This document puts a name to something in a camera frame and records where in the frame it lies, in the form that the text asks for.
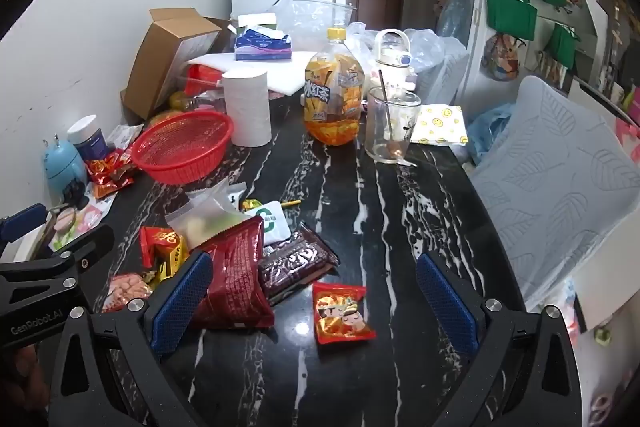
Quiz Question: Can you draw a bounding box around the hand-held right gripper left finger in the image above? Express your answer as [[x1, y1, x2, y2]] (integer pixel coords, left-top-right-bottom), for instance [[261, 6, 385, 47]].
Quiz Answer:
[[47, 249, 221, 427]]

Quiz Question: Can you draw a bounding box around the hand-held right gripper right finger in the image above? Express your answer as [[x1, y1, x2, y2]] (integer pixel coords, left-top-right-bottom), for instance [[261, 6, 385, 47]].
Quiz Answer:
[[415, 249, 586, 427]]

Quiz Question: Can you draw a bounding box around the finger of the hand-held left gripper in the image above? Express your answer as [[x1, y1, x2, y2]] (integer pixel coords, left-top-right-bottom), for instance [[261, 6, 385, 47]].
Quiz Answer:
[[47, 223, 116, 279], [0, 203, 48, 243]]

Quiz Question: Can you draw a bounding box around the dark red snack packet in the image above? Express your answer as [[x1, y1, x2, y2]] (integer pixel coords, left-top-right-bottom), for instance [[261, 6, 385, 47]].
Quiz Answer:
[[190, 215, 276, 330]]

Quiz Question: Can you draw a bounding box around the red snack packet gold print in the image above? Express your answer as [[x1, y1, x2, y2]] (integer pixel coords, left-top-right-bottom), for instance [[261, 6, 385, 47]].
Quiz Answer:
[[139, 226, 190, 268]]

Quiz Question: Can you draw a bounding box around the clear bag of snacks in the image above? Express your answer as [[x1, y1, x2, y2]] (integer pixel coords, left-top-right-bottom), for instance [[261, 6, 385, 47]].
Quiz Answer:
[[165, 182, 248, 250]]

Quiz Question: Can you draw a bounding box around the red cartoon snack packet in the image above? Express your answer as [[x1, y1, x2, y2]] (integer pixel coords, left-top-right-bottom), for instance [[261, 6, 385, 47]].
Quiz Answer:
[[312, 281, 377, 346]]

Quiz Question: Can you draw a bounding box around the white snack packet black print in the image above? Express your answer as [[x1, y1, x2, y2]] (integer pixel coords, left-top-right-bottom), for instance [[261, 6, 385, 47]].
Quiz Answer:
[[186, 182, 248, 210]]

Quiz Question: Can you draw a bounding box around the brown chocolate snack packet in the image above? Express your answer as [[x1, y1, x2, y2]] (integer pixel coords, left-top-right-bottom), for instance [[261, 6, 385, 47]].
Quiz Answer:
[[257, 221, 340, 306]]

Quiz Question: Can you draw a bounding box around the white and lime green pouch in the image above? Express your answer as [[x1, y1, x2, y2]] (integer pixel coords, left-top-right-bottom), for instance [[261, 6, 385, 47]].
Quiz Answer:
[[252, 201, 293, 247]]

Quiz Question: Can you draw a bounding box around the red plastic basket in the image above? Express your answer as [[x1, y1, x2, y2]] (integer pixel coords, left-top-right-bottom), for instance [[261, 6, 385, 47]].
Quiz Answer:
[[131, 109, 236, 185]]

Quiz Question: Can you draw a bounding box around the round beige compact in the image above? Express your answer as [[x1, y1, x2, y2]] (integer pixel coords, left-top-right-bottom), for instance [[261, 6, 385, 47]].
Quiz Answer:
[[55, 211, 78, 235]]

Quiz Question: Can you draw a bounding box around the white printed flat packet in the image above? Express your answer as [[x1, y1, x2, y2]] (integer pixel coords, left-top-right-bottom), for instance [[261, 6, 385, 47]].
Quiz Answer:
[[50, 197, 113, 248]]

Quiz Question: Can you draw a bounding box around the gold foil snack packet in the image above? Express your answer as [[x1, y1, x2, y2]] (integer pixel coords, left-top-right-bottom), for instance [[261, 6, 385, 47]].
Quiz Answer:
[[242, 198, 302, 212], [150, 252, 191, 288]]

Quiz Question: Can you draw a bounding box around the small black device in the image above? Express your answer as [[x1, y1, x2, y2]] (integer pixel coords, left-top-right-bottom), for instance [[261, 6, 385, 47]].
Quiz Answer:
[[62, 179, 88, 210]]

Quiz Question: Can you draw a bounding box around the pink sausage packet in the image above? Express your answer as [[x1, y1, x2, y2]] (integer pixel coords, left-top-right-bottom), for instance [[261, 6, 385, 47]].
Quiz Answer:
[[102, 272, 153, 313]]

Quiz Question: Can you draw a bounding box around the orange foil sachet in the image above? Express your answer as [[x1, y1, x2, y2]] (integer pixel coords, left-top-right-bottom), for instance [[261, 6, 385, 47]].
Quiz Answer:
[[92, 177, 137, 200]]

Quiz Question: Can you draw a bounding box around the light blue figure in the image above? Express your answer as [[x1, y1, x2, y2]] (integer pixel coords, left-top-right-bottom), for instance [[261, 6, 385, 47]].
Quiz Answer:
[[42, 133, 90, 195]]

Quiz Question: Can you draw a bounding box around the red foil sachet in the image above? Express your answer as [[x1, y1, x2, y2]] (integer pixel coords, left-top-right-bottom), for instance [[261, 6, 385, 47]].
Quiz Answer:
[[85, 152, 136, 182]]

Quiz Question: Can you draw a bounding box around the clear plastic wrapper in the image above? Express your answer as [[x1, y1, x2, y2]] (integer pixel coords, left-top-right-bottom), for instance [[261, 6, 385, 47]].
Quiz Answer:
[[107, 124, 146, 152]]

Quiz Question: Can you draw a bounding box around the chair with grey leaf cover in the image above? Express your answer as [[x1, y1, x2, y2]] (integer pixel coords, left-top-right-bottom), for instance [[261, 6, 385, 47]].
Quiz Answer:
[[467, 75, 640, 303]]

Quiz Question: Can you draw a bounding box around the yellow smiley print packet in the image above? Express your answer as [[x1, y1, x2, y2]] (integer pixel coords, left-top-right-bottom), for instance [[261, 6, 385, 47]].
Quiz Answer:
[[410, 104, 469, 146]]

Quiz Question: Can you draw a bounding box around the light blue plastic bag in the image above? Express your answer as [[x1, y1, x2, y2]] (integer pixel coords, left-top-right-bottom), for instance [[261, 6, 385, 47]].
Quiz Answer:
[[465, 102, 516, 165]]

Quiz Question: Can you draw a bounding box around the clear glass cup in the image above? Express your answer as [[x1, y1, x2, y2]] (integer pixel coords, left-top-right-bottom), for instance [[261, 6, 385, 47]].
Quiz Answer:
[[364, 87, 422, 165]]

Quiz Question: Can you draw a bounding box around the white patterned cloth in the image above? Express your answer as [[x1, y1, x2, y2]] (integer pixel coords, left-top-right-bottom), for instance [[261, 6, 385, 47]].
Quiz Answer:
[[570, 277, 640, 427]]

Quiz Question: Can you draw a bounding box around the clear plastic box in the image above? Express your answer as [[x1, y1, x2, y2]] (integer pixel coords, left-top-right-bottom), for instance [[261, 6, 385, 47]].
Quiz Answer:
[[185, 89, 228, 112]]

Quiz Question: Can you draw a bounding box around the white toilet paper roll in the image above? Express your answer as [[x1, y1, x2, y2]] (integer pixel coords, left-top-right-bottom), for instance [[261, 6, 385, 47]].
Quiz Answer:
[[221, 68, 273, 148]]

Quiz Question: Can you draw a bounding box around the red package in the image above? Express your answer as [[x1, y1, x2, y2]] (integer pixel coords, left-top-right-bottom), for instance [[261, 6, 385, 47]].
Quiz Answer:
[[184, 63, 226, 98]]

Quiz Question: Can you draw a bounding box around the brown cardboard box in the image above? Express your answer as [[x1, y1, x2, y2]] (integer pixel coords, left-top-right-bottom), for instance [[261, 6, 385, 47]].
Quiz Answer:
[[120, 8, 236, 122]]

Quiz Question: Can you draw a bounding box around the orange iced tea bottle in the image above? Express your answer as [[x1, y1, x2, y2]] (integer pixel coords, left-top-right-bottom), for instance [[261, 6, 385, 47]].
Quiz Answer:
[[303, 27, 366, 148]]

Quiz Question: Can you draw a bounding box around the white water bottle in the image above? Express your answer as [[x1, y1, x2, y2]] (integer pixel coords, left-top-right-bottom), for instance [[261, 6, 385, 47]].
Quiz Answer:
[[372, 28, 416, 90]]

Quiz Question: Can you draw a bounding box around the colourful patterned bag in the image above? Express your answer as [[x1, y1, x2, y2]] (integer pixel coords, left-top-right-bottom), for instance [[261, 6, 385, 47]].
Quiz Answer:
[[480, 32, 525, 82]]

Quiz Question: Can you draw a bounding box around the white foam board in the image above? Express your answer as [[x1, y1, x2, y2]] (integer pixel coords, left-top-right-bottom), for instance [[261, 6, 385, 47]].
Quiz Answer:
[[187, 51, 313, 98]]

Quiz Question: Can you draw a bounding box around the blue tissue pack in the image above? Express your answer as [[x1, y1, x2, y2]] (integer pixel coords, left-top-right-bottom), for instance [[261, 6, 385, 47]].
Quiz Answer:
[[234, 27, 293, 62]]

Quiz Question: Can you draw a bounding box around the white plastic bag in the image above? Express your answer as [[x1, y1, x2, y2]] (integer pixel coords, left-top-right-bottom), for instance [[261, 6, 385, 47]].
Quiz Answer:
[[347, 21, 382, 58]]

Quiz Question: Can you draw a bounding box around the green white box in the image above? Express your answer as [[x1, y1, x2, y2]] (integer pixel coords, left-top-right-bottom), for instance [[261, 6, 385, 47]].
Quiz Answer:
[[239, 13, 277, 32]]

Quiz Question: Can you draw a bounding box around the hanging clear plastic bag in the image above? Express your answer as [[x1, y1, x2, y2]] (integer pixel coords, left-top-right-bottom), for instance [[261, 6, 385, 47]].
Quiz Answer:
[[435, 0, 473, 40]]

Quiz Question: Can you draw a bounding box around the clear zip bag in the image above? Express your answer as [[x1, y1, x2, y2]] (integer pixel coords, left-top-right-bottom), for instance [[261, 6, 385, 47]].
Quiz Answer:
[[272, 0, 353, 42]]

